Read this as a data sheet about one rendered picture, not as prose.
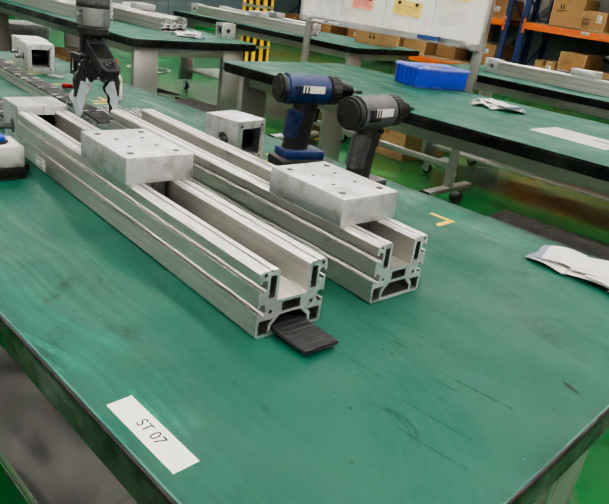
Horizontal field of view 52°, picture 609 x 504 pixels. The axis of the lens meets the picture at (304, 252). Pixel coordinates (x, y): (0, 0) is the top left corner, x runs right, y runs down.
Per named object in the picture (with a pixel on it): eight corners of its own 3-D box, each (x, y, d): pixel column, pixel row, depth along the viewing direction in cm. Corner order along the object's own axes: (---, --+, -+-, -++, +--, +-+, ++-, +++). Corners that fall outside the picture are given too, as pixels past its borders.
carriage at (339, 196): (266, 208, 97) (271, 165, 94) (319, 200, 104) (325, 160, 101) (337, 246, 86) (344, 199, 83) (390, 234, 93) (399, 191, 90)
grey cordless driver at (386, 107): (316, 210, 116) (333, 91, 108) (380, 196, 130) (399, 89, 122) (347, 224, 112) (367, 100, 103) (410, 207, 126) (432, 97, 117)
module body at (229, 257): (19, 153, 125) (17, 111, 122) (69, 150, 132) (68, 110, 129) (254, 339, 72) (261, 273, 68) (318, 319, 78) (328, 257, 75)
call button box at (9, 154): (-36, 170, 113) (-39, 135, 110) (21, 165, 119) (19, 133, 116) (-23, 183, 107) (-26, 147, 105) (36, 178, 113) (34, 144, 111)
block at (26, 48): (11, 67, 214) (10, 38, 211) (46, 68, 221) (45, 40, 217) (19, 72, 207) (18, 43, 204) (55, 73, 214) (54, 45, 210)
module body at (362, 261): (109, 148, 138) (110, 109, 134) (151, 145, 144) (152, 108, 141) (368, 304, 84) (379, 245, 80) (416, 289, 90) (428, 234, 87)
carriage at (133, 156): (80, 172, 101) (80, 130, 99) (143, 166, 108) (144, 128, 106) (125, 203, 91) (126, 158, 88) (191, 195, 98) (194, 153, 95)
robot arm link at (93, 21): (116, 10, 144) (81, 7, 138) (115, 31, 145) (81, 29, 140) (102, 7, 149) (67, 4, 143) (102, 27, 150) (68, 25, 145)
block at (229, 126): (195, 154, 142) (198, 112, 138) (231, 149, 150) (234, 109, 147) (227, 166, 136) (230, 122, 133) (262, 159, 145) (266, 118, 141)
